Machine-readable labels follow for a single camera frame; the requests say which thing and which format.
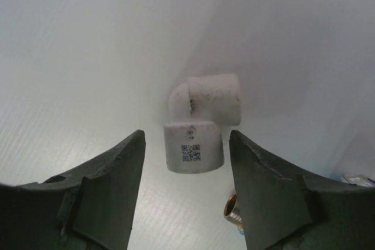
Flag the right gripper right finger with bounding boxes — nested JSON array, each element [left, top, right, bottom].
[[229, 131, 374, 249]]

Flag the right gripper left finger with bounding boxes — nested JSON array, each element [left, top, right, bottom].
[[1, 130, 146, 249]]

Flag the blue water faucet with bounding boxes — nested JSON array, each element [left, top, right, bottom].
[[223, 173, 374, 236]]

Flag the white pipe elbow fitting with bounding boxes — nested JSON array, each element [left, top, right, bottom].
[[163, 74, 241, 174]]

